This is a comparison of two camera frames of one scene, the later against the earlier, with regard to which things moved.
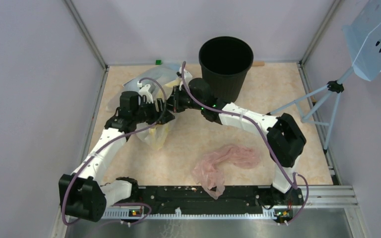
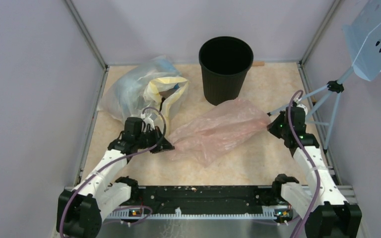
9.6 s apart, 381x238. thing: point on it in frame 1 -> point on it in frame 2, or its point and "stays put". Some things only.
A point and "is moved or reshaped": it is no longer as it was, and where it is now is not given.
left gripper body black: x=149 y=112 -> x=151 y=138
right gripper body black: x=182 y=100 -> x=278 y=128
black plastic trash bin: x=224 y=62 stays put
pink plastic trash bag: x=206 y=170 -> x=222 y=131
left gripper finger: x=166 y=117 -> x=164 y=145
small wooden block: x=258 y=64 stays put
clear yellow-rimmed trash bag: x=155 y=134 is moved or reshaped
